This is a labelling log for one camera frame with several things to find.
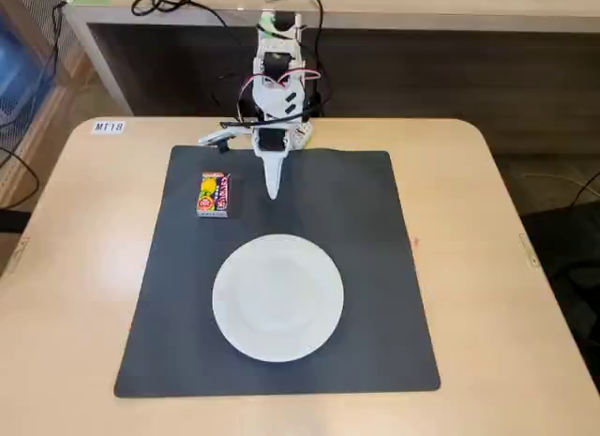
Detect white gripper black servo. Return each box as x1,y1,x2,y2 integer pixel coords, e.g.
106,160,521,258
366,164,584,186
197,74,311,202

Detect colourful candy box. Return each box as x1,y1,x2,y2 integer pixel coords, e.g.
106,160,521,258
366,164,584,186
195,171,233,219

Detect robot controller board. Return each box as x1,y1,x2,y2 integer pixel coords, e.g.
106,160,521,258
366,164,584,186
291,120,314,150

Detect dark grey mat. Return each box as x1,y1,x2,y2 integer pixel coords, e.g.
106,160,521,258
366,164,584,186
113,144,442,399

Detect white label MT18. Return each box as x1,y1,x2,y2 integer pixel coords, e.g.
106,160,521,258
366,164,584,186
92,120,127,135

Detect white round plate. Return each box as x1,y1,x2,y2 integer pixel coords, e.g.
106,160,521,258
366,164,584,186
212,233,345,364

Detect grey wooden-topped desk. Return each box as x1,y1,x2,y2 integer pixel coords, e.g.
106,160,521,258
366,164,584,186
62,0,600,116

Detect black armrest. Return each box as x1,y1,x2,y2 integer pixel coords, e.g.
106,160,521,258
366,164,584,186
0,207,31,234

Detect black power cable with plug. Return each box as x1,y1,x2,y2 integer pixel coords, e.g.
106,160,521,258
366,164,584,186
305,0,325,118

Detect coiled black cable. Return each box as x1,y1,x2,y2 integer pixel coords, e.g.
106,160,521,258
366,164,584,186
130,0,227,30

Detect black looped cable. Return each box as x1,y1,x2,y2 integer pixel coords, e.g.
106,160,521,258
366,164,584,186
0,146,40,208

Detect thin black hanging cable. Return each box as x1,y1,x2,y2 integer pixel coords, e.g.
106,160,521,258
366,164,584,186
49,0,69,88

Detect thin white floor cable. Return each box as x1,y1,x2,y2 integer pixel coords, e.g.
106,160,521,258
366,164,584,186
519,170,600,208

